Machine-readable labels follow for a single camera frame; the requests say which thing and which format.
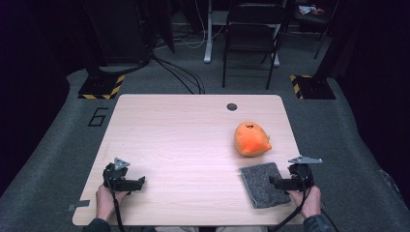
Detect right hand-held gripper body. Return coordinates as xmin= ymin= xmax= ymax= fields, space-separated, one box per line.
xmin=287 ymin=155 xmax=323 ymax=191

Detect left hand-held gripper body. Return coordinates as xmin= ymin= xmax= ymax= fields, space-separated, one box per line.
xmin=102 ymin=157 xmax=139 ymax=194

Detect grey cloth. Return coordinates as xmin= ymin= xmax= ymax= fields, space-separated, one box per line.
xmin=239 ymin=161 xmax=292 ymax=210

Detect orange plush toy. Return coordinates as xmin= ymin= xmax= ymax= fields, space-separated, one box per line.
xmin=233 ymin=121 xmax=273 ymax=159

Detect person's left hand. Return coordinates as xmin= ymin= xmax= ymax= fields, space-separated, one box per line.
xmin=95 ymin=185 xmax=129 ymax=221

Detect person's right hand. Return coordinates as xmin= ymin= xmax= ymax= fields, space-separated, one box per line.
xmin=287 ymin=186 xmax=322 ymax=220

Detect grey tape strip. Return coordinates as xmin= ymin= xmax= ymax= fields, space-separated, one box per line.
xmin=67 ymin=199 xmax=91 ymax=213

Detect black stand base striped edge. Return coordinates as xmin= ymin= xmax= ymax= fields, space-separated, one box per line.
xmin=289 ymin=74 xmax=337 ymax=101
xmin=77 ymin=74 xmax=126 ymax=101

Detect white desk leg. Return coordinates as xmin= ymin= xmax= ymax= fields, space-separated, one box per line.
xmin=272 ymin=23 xmax=280 ymax=68
xmin=203 ymin=0 xmax=215 ymax=64

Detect black folding chair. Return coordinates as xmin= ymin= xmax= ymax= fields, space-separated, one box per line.
xmin=221 ymin=2 xmax=289 ymax=91

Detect black cabinet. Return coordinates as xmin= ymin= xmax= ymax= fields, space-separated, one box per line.
xmin=86 ymin=0 xmax=153 ymax=66

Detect orange and white clutter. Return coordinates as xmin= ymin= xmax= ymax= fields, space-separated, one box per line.
xmin=298 ymin=4 xmax=326 ymax=16

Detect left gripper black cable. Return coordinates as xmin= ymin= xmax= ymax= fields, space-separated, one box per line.
xmin=104 ymin=167 xmax=127 ymax=232

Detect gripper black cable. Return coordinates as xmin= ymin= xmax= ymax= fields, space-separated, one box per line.
xmin=104 ymin=167 xmax=127 ymax=232
xmin=279 ymin=170 xmax=312 ymax=232

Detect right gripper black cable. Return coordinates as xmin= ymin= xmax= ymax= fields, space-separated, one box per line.
xmin=279 ymin=170 xmax=312 ymax=232

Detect thin black cable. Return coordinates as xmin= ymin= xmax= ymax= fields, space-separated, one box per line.
xmin=320 ymin=209 xmax=340 ymax=232

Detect black floor cables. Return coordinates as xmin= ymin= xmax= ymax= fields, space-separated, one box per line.
xmin=151 ymin=52 xmax=206 ymax=96

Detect white cable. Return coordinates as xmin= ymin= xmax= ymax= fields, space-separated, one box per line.
xmin=173 ymin=0 xmax=226 ymax=50

